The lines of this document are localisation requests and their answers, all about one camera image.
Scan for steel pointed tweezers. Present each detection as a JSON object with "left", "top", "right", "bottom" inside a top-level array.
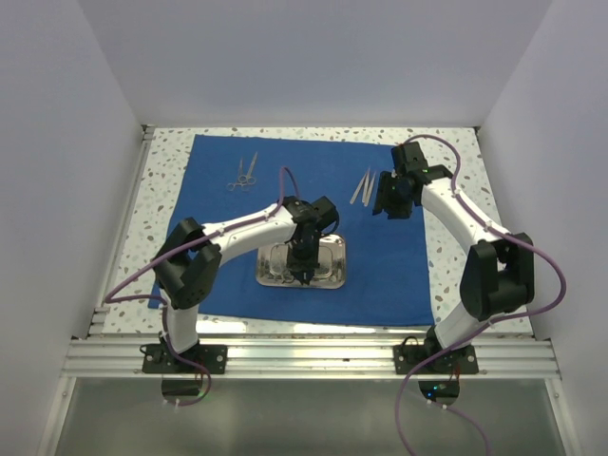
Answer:
[
  {"left": 350, "top": 169, "right": 370, "bottom": 204},
  {"left": 362, "top": 170, "right": 376, "bottom": 207}
]

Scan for steel instrument tray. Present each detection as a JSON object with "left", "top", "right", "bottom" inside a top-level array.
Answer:
[{"left": 256, "top": 234, "right": 347, "bottom": 290}]

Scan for steel ring-handled forceps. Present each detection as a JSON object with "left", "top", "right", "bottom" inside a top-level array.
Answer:
[{"left": 226, "top": 159, "right": 256, "bottom": 191}]

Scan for steel surgical scissors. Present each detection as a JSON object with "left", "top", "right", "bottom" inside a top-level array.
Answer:
[{"left": 237, "top": 151, "right": 258, "bottom": 186}]

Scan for blue surgical cloth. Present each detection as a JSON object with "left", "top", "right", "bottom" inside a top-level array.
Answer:
[{"left": 169, "top": 135, "right": 433, "bottom": 326}]

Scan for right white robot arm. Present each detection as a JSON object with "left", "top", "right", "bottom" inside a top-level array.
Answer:
[{"left": 372, "top": 165, "right": 535, "bottom": 373}]

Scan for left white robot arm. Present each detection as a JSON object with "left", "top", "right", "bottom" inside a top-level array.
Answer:
[{"left": 153, "top": 197, "right": 325, "bottom": 373}]

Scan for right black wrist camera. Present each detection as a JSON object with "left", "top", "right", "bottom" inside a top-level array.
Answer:
[{"left": 390, "top": 142, "right": 428, "bottom": 176}]

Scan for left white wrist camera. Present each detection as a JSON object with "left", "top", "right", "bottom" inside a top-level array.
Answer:
[{"left": 312, "top": 197, "right": 340, "bottom": 237}]

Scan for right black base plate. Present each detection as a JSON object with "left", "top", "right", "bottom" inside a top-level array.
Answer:
[{"left": 392, "top": 336, "right": 480, "bottom": 375}]

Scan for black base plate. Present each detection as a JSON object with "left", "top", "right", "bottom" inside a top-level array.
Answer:
[
  {"left": 139, "top": 340, "right": 228, "bottom": 374},
  {"left": 392, "top": 336, "right": 480, "bottom": 375}
]

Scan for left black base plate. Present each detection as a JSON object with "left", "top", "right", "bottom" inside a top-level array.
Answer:
[{"left": 139, "top": 340, "right": 228, "bottom": 374}]

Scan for aluminium mounting rail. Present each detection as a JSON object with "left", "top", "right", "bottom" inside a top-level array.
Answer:
[{"left": 61, "top": 334, "right": 561, "bottom": 380}]

